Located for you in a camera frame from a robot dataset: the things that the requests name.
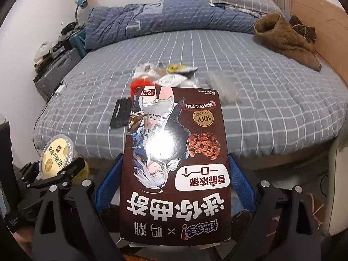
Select yellow lidded pudding cup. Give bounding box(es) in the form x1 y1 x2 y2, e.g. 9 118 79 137
39 134 81 179

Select black sachet packet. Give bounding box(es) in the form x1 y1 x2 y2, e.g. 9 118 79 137
110 98 132 129

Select red plastic bag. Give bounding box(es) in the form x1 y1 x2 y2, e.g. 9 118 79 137
130 77 155 99

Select brown cookie box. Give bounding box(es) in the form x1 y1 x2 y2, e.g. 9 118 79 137
119 85 232 246

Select white tissue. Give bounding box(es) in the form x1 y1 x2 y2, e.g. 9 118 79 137
132 70 157 80

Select yellow white snack packet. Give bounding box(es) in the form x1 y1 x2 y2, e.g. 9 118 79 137
166 64 197 75

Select clear bubble wrap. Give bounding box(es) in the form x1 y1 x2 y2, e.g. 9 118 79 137
205 70 241 105

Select white earphone box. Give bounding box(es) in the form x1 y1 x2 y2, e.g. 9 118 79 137
155 74 187 87

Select white red printed bag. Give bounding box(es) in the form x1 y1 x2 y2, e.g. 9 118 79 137
179 79 200 88

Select white charger adapter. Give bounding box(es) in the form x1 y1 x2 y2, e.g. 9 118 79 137
54 84 67 95

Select grey suitcase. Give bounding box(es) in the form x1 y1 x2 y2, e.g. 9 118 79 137
33 48 81 102

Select grey checked bed sheet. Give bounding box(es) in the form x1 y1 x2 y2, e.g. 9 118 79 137
33 30 347 159

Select blue desk lamp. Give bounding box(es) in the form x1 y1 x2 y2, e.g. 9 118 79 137
74 0 88 24

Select blue quilted duvet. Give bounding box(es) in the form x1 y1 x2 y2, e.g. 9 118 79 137
85 0 257 50

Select brown fleece jacket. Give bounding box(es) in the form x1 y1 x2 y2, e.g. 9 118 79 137
253 13 321 71

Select wooden headboard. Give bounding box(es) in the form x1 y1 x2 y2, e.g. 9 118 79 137
291 0 348 82

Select wooden bed frame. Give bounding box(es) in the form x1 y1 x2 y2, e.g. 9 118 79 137
124 134 332 173

